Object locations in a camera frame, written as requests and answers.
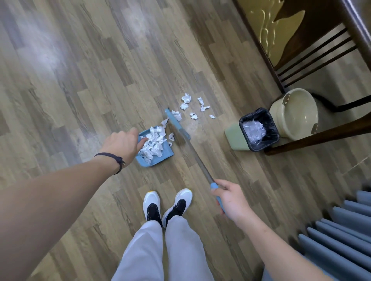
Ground person's white black shoe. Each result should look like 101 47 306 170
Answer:
142 190 163 228
161 188 193 228

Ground dark wooden chair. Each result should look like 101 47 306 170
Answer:
232 0 371 156

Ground crumpled clear plastic wrap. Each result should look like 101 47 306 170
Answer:
242 119 267 143

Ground cream plastic bucket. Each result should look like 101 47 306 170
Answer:
269 88 319 142

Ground blue broom with grey handle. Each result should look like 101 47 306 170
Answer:
165 108 227 215

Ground green waste bin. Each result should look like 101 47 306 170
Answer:
225 108 280 152

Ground scattered white paper scraps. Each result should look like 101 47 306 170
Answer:
160 93 217 147

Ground person's left white black shoe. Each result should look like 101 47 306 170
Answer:
142 190 163 228

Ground person's left hand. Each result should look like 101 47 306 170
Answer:
100 127 149 166

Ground grey blue pleated curtain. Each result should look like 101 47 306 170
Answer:
298 190 371 281

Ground golden carved panel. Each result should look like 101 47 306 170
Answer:
238 0 306 68

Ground heap of crumpled paper scraps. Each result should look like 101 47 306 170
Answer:
140 126 167 163

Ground black bin liner bag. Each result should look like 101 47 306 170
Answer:
238 108 280 152

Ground black hose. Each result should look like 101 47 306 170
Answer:
310 92 371 113

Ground person's right forearm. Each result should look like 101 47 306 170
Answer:
236 214 334 281

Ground light grey trousers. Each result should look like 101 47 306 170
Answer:
111 216 215 281

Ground person's left forearm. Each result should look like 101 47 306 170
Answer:
0 155 118 281

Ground person's right hand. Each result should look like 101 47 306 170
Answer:
213 179 259 229

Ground blue plastic dustpan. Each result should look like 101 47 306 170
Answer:
135 126 174 168

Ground black wrist band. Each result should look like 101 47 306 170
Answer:
93 152 126 175

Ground person's right white black shoe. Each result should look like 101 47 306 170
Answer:
161 188 193 228

